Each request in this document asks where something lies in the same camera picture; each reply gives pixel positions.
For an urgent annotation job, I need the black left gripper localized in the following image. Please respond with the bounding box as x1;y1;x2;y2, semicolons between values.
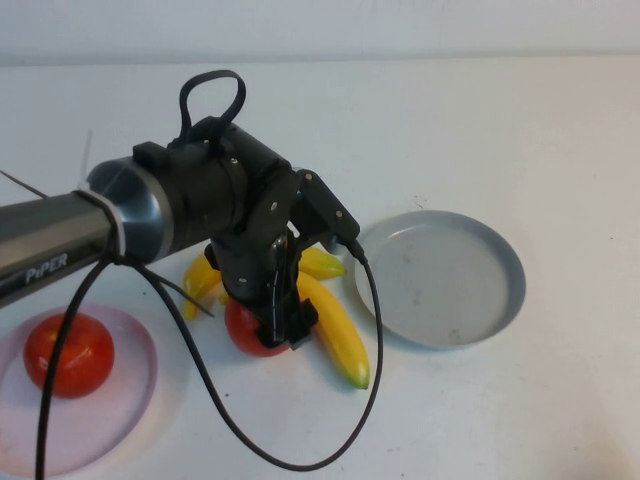
207;162;321;352

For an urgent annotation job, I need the red apple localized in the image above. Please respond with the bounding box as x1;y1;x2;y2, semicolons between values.
224;299;301;358
23;312;117;400

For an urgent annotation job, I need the yellow banana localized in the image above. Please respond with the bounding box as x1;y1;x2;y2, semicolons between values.
219;272;372;392
182;247;348;322

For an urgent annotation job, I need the grey-blue round plate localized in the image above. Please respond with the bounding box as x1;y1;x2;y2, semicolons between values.
355;210;527;350

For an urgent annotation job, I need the pink round plate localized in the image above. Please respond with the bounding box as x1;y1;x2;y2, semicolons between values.
0;305;160;479

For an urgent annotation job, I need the black left camera cable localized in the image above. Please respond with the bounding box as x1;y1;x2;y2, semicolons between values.
34;239;385;480

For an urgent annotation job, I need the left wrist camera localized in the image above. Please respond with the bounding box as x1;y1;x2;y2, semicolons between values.
292;165;362;252

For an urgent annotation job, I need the black flat wrist cable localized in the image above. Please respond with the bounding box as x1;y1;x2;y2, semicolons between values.
177;69;248;147

